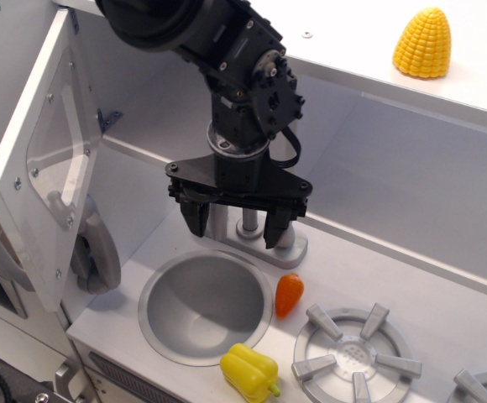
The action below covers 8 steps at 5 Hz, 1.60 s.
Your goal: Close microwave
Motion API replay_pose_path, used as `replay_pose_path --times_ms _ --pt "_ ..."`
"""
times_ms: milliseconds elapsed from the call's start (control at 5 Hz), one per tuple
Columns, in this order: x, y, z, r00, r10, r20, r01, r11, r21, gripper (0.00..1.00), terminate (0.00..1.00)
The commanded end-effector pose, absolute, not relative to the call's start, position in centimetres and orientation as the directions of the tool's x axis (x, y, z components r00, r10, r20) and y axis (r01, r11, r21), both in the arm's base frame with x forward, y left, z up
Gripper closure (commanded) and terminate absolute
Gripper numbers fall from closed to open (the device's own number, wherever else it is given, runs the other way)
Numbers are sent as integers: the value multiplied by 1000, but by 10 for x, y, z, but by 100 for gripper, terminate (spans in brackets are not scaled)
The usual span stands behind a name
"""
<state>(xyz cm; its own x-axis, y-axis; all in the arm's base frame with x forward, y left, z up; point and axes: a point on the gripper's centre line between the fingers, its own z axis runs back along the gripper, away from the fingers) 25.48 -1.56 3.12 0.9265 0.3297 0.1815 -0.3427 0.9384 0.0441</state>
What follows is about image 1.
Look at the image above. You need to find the orange toy carrot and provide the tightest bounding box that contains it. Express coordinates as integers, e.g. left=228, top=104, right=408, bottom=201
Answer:
left=275, top=273, right=305, bottom=319

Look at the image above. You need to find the yellow toy bell pepper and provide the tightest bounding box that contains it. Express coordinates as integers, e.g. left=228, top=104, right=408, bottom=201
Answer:
left=219, top=343, right=281, bottom=402

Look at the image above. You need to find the grey stove burner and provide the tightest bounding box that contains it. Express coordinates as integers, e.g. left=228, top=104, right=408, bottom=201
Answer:
left=291, top=303, right=422, bottom=402
left=448, top=369, right=487, bottom=403

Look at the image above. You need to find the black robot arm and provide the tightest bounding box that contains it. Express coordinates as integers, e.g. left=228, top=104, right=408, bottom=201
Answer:
left=97, top=1, right=312, bottom=249

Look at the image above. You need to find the white microwave door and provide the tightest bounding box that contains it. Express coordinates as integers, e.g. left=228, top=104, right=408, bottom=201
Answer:
left=0, top=8, right=102, bottom=311

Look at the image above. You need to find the yellow toy corn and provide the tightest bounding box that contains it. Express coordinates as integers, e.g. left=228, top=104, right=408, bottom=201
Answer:
left=392, top=7, right=452, bottom=79

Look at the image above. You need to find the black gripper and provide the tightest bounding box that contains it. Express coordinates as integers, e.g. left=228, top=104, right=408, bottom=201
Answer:
left=165, top=154, right=312, bottom=249

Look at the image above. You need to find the grey toy faucet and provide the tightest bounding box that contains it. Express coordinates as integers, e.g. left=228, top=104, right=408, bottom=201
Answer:
left=205, top=204, right=308, bottom=270

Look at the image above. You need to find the grey toy telephone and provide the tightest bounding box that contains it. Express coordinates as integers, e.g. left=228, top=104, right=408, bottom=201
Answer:
left=71, top=196, right=121, bottom=295

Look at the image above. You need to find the silver oven door handle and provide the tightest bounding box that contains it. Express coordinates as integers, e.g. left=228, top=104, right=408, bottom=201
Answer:
left=55, top=364, right=85, bottom=402

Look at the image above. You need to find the silver sink bowl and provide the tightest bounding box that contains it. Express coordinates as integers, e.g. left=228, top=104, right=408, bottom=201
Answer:
left=138, top=250, right=273, bottom=367

